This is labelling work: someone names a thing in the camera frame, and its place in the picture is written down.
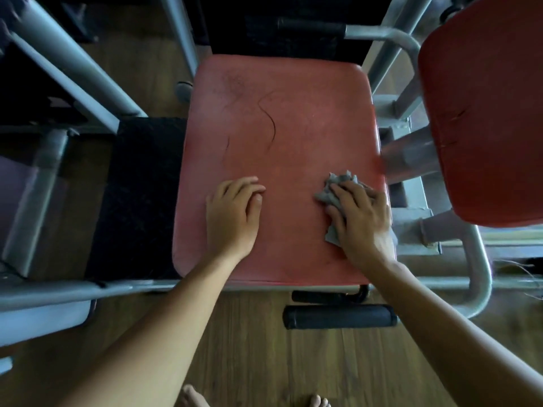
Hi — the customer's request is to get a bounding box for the black rubber floor mat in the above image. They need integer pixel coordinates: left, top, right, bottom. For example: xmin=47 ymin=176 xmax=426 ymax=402
xmin=84 ymin=117 xmax=188 ymax=281

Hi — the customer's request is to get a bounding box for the grey metal machine frame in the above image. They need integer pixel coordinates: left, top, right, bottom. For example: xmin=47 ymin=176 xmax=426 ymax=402
xmin=344 ymin=0 xmax=543 ymax=320

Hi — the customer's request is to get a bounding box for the black rubber handle grip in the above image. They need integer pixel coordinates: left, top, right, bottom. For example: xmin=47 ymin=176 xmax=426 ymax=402
xmin=277 ymin=17 xmax=348 ymax=39

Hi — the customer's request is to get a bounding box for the person's left foot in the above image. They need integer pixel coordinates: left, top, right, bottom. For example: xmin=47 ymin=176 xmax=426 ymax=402
xmin=175 ymin=384 xmax=211 ymax=407

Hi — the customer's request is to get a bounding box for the person's left forearm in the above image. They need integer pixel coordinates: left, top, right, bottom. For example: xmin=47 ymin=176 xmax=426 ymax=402
xmin=57 ymin=253 xmax=254 ymax=407

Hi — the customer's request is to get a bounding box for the red padded seat cushion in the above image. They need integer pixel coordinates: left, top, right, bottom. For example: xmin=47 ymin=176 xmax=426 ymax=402
xmin=171 ymin=53 xmax=390 ymax=289

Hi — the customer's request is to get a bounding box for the black foam roller pad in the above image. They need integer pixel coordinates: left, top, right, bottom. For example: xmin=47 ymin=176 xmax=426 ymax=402
xmin=283 ymin=304 xmax=398 ymax=330

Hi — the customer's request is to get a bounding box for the person's right hand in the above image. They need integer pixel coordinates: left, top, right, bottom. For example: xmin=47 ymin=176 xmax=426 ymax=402
xmin=324 ymin=180 xmax=396 ymax=272

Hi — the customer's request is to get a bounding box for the grey cleaning cloth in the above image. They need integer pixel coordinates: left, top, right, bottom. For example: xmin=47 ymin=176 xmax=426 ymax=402
xmin=313 ymin=170 xmax=375 ymax=247

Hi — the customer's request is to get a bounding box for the person's left hand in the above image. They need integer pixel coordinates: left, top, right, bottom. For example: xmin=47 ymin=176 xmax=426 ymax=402
xmin=205 ymin=176 xmax=267 ymax=262

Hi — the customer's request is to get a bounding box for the red padded back cushion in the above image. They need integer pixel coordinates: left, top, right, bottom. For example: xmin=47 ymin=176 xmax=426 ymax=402
xmin=418 ymin=0 xmax=543 ymax=229

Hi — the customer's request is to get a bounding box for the person's right forearm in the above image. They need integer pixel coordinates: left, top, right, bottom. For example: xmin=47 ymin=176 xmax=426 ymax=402
xmin=361 ymin=262 xmax=543 ymax=407

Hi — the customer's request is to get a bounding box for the grey metal frame with tubes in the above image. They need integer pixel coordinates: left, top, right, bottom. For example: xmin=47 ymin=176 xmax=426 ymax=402
xmin=0 ymin=0 xmax=201 ymax=349

